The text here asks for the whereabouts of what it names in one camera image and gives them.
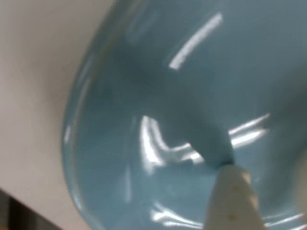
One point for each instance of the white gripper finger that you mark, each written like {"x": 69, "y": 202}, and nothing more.
{"x": 230, "y": 203}

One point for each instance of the blue ceramic dish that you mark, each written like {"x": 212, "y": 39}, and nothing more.
{"x": 168, "y": 72}

